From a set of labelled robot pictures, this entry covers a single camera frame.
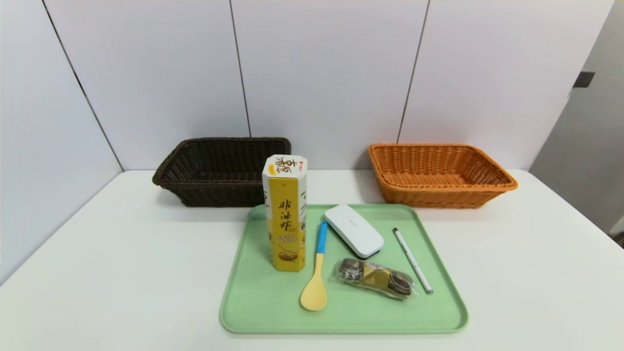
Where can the yellow hexagonal snack box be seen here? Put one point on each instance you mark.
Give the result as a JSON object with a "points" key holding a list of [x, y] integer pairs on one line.
{"points": [[285, 214]]}

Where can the clear chocolate snack packet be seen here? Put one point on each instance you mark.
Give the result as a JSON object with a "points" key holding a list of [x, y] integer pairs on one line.
{"points": [[375, 279]]}

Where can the dark brown wicker basket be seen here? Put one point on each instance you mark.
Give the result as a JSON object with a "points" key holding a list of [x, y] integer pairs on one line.
{"points": [[219, 195]]}

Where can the orange wicker basket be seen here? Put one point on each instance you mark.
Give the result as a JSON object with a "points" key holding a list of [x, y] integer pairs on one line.
{"points": [[438, 197]]}

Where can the white oblong case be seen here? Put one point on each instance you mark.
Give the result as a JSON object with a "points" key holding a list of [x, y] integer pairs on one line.
{"points": [[353, 229]]}

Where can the white stylus pen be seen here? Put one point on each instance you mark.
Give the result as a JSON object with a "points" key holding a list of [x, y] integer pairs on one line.
{"points": [[412, 259]]}

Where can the light green plastic tray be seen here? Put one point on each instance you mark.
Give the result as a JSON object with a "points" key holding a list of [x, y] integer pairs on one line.
{"points": [[273, 302]]}

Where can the dark wall fixture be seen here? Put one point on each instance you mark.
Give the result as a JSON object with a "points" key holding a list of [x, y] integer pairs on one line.
{"points": [[583, 79]]}

